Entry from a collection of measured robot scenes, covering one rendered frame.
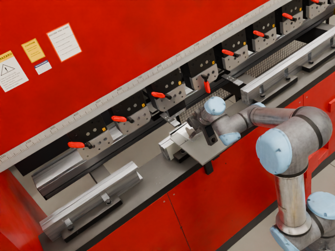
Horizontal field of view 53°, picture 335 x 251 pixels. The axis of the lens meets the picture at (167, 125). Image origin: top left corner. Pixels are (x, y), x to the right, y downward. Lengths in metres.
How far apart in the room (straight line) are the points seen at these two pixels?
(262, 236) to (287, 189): 1.36
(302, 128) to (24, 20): 0.90
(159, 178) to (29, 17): 0.93
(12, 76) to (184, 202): 1.03
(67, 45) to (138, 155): 2.05
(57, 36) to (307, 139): 0.85
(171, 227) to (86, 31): 1.09
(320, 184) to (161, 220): 1.33
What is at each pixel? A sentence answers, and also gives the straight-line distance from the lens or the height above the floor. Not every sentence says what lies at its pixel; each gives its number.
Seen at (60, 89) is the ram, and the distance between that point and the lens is 1.28.
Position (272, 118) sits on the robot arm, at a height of 1.29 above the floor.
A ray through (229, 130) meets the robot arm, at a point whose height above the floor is 1.20.
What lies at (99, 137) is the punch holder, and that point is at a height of 1.25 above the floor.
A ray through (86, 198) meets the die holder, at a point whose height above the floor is 0.97.
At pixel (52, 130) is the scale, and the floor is 1.39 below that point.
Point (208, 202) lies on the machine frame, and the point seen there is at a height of 0.56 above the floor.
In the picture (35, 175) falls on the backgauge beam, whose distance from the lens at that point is 1.87.
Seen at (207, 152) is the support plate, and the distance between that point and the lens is 1.53.
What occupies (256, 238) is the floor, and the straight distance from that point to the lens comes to 2.40.
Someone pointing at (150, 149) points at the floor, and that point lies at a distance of 3.16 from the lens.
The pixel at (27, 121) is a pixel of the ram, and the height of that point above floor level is 1.47.
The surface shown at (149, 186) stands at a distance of 1.65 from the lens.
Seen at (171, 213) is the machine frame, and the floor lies 0.68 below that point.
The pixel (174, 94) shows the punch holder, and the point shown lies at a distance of 1.54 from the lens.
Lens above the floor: 2.07
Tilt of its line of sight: 38 degrees down
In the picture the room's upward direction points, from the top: 19 degrees counter-clockwise
